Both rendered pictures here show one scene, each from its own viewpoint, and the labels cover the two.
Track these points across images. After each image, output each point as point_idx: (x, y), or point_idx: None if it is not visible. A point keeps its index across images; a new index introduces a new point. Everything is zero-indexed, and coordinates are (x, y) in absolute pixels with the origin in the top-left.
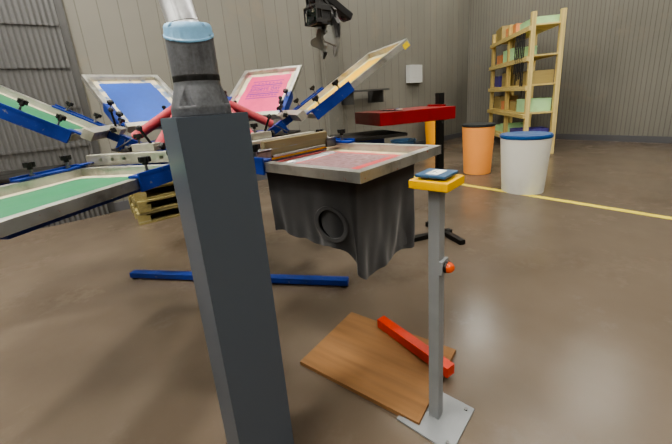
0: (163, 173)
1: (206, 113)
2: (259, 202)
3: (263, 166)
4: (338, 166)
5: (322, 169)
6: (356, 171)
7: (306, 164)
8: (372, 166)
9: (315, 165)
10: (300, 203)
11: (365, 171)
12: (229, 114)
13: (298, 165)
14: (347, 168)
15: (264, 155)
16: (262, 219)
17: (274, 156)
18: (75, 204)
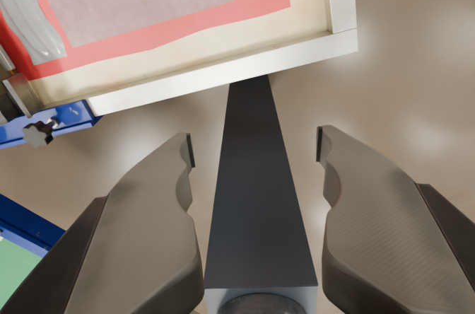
0: (51, 240)
1: None
2: (293, 183)
3: (100, 117)
4: None
5: (263, 74)
6: (346, 49)
7: (193, 72)
8: None
9: (220, 66)
10: None
11: (356, 32)
12: (316, 303)
13: (189, 88)
14: (308, 42)
15: (24, 95)
16: (290, 168)
17: (12, 65)
18: None
